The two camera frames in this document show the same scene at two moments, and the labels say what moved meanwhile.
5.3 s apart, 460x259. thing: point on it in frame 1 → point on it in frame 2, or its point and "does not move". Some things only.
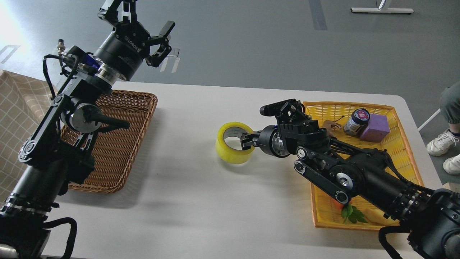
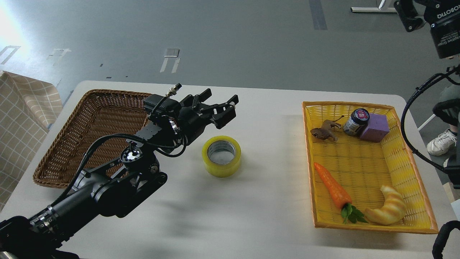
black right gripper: (270, 140) → (443, 17)
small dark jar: (358, 123) does not move
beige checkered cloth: (24, 101) does not move
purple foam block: (377, 128) does not move
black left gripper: (123, 51) → (191, 121)
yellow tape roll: (227, 154) → (221, 156)
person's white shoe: (440, 145) does not move
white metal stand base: (381, 10) does not move
